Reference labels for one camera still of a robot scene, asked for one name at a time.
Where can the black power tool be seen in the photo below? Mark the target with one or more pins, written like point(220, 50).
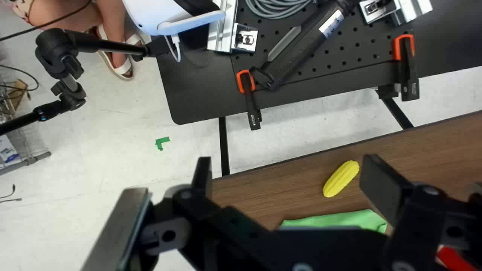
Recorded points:
point(302, 50)

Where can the brown wooden table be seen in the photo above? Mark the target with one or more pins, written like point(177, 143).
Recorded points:
point(302, 190)

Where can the blue white paper pack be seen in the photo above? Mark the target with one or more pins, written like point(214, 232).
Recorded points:
point(8, 151)

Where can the white VR headset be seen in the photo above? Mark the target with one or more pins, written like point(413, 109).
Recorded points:
point(160, 15)

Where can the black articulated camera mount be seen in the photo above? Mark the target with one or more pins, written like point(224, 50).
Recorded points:
point(61, 50)

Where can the yellow banana toy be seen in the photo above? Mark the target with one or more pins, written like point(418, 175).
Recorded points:
point(341, 178)

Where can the black pegboard table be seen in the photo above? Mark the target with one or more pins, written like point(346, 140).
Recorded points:
point(201, 95)

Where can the white sandal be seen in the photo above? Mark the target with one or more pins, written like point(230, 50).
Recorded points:
point(121, 69)

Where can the green cloth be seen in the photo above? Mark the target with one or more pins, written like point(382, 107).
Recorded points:
point(341, 220)

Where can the small cardboard box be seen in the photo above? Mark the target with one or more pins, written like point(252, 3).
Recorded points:
point(14, 98)

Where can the silver aluminium extrusion bracket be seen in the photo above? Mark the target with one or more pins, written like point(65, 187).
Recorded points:
point(224, 30)
point(401, 9)

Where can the grey metal plate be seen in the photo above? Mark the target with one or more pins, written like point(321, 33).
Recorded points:
point(121, 226)

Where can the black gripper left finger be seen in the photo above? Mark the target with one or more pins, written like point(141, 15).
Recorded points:
point(204, 175)

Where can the person bare leg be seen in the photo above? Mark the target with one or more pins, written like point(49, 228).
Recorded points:
point(61, 12)
point(114, 24)

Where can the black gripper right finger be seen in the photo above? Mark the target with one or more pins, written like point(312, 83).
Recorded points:
point(385, 182)

